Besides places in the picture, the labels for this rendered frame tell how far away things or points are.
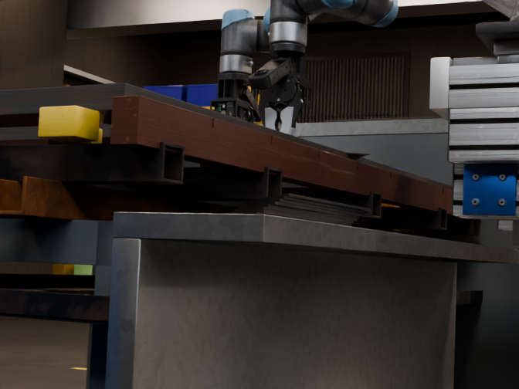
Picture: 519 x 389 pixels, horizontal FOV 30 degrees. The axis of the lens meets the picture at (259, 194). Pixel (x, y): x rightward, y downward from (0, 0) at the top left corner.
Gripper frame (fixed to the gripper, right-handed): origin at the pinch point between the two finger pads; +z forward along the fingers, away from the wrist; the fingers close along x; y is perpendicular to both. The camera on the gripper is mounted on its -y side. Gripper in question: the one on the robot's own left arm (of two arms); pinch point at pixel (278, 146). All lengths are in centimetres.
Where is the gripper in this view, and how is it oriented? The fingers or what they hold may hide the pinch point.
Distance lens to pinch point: 189.3
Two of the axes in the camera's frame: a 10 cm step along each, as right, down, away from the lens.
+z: -0.4, 10.0, -0.8
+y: 4.6, 0.9, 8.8
